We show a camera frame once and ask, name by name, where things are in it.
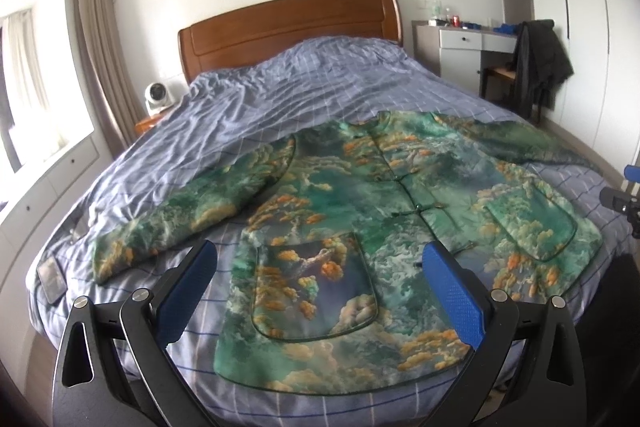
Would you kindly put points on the window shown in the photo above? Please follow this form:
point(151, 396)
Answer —
point(30, 72)

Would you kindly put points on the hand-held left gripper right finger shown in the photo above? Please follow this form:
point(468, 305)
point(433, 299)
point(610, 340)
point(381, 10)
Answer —
point(455, 297)

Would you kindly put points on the black jacket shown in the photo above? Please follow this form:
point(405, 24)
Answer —
point(542, 62)

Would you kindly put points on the wooden nightstand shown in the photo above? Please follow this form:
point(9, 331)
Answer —
point(147, 124)

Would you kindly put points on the bed with blue checked duvet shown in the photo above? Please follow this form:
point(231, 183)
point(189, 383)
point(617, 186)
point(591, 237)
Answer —
point(300, 87)

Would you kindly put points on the white wardrobe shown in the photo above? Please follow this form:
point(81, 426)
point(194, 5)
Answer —
point(590, 32)

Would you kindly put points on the beige curtain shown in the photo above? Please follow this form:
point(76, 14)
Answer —
point(102, 47)

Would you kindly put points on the clear bottles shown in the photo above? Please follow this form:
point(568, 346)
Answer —
point(440, 13)

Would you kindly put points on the blue desk clutter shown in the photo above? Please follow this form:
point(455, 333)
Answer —
point(504, 28)

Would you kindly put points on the green printed padded jacket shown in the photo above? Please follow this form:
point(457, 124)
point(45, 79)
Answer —
point(350, 207)

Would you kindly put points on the dark flat device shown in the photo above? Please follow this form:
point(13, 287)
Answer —
point(51, 282)

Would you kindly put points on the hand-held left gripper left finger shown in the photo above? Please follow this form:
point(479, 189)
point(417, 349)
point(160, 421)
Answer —
point(190, 289)

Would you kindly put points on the white desk with drawer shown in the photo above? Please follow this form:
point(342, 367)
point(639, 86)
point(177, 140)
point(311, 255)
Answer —
point(457, 52)

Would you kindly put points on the wooden chair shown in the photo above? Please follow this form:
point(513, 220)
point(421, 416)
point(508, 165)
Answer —
point(497, 77)

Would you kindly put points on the wooden bed headboard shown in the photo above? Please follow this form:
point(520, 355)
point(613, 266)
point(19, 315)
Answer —
point(280, 27)

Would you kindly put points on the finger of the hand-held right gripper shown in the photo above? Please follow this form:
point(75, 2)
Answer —
point(620, 203)

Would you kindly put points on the red can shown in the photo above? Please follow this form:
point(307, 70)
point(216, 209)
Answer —
point(455, 20)

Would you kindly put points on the small white fan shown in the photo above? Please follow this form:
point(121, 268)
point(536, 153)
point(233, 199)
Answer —
point(159, 98)

